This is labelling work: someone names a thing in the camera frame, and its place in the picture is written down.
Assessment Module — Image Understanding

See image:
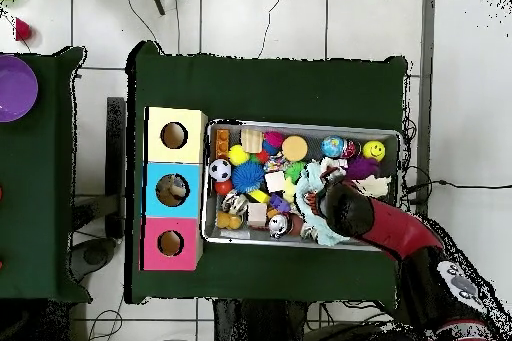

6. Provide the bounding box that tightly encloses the mint green waffle cloth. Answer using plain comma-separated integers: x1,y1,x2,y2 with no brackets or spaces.
294,160,350,247

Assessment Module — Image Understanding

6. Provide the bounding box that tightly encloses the cream waffle cloth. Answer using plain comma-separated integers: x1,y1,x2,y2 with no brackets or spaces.
319,156,392,199

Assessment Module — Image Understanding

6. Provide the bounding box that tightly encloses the shallow clear mesh bin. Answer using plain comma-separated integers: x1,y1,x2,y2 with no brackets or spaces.
201,118,403,253

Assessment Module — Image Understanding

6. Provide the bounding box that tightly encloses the large blue spiky ball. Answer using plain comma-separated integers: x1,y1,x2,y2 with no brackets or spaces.
230,160,266,194

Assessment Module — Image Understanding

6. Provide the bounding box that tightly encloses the plain wooden cube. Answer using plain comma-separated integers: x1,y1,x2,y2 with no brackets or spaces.
264,171,286,193

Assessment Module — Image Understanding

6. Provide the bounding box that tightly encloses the yellow tennis ball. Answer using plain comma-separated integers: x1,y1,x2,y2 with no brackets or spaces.
227,143,251,167

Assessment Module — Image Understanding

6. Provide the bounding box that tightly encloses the small soccer ball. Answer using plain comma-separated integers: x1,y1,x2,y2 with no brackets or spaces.
208,158,233,182

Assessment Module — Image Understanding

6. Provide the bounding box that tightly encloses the blue globe ball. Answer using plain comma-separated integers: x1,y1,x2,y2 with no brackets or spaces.
320,135,346,159

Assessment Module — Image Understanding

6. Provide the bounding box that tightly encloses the dark green table cloth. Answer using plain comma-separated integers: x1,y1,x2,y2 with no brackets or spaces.
0,45,93,303
123,40,409,305

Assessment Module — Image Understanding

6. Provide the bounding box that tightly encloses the purple spiky toy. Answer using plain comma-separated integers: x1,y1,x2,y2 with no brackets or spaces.
345,156,381,181

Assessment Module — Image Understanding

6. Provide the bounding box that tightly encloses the yellow smiley ball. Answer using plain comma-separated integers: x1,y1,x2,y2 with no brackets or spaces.
362,139,387,163

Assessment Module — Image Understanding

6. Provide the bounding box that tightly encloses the purple bowl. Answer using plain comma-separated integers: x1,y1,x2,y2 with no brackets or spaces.
0,54,40,124

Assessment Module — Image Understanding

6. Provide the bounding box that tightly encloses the small red floor toy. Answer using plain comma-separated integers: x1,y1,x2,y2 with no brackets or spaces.
14,16,33,43

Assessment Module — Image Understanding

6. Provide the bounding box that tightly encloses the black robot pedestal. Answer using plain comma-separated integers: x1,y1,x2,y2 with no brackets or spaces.
213,298,309,341

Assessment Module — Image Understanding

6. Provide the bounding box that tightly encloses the black power cable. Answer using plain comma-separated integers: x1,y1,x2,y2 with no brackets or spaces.
403,178,512,195

